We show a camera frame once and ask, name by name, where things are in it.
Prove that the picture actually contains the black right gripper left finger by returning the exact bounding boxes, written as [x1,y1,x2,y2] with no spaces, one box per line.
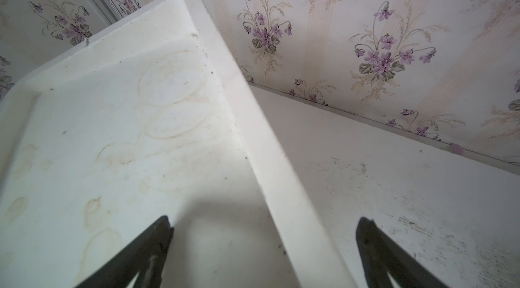
[78,215,174,288]

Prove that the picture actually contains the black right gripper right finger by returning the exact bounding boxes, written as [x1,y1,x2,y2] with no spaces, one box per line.
[356,217,446,288]

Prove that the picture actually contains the white three-drawer cabinet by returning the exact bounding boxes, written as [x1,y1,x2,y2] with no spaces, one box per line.
[1,0,356,287]

